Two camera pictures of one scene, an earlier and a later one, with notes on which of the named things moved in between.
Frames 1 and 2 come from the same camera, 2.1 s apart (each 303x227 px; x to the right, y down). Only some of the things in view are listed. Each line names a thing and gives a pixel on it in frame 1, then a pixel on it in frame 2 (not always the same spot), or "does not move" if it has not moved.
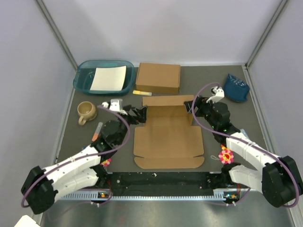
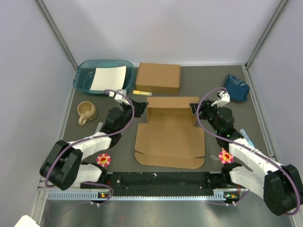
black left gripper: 141,114 → 139,108
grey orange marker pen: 97,131 does not move
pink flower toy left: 106,162 does not move
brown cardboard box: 169,140 does not move
